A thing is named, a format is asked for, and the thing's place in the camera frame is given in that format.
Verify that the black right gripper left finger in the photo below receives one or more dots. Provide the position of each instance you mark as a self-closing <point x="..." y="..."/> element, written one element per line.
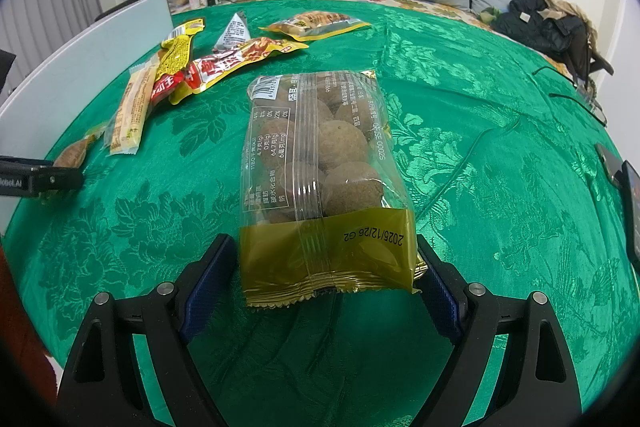
<point x="102" y="383"/>

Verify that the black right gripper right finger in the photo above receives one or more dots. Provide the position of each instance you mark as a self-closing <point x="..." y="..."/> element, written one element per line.
<point x="536" y="384"/>

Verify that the pale yellow cracker stick pack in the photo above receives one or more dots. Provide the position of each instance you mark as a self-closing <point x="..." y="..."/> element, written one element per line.
<point x="124" y="134"/>

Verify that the yellow red chicken snack pouch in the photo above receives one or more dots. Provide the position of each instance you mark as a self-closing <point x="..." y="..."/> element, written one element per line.
<point x="203" y="73"/>

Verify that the grey triangular snack packet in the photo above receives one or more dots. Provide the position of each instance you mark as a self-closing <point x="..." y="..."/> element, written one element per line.
<point x="235" y="34"/>

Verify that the clear bag of brown balls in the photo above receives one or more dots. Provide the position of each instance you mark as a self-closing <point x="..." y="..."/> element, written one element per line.
<point x="325" y="208"/>

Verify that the yellow red long snack packet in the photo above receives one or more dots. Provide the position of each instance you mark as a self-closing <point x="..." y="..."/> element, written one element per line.
<point x="175" y="56"/>

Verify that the yellow bag of round snacks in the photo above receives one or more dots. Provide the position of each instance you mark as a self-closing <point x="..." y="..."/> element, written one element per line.
<point x="315" y="25"/>

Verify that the white cardboard box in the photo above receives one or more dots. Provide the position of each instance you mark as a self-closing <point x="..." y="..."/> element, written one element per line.
<point x="42" y="107"/>

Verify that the black smartphone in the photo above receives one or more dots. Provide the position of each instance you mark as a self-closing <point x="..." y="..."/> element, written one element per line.
<point x="631" y="200"/>

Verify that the floral patterned bedsheet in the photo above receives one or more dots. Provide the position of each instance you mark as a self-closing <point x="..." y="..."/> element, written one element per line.
<point x="417" y="41"/>

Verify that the black jacket pile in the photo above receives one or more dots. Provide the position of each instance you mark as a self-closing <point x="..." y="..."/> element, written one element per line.
<point x="556" y="28"/>

